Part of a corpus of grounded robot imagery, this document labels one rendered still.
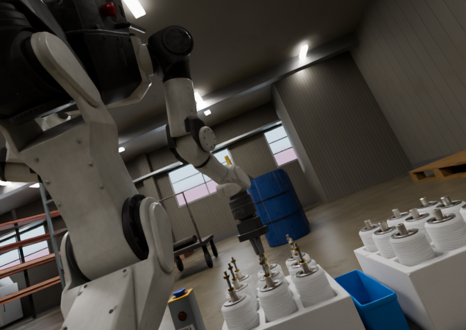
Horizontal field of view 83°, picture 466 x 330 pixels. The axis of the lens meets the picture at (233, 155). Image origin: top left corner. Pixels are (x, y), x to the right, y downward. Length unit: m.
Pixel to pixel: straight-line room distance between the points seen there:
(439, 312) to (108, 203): 0.85
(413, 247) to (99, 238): 0.80
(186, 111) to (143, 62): 0.18
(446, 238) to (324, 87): 5.76
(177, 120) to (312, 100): 5.72
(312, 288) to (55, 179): 0.69
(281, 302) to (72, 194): 0.61
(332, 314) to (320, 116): 5.63
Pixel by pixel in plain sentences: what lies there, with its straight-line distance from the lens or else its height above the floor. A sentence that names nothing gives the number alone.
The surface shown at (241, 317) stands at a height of 0.21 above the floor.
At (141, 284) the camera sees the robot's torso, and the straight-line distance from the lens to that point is 0.51.
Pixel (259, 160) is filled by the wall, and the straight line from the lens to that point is 7.44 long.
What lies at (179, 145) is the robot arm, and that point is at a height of 0.74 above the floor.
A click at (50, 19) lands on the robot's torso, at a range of 0.66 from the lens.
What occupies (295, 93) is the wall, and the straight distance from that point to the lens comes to 6.42.
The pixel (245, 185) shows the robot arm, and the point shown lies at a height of 0.57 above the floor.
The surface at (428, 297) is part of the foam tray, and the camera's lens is 0.93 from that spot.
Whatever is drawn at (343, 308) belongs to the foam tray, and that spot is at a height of 0.16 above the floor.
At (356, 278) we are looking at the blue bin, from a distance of 1.23.
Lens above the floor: 0.49
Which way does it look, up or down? 12 degrees up
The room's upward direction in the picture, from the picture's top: 22 degrees counter-clockwise
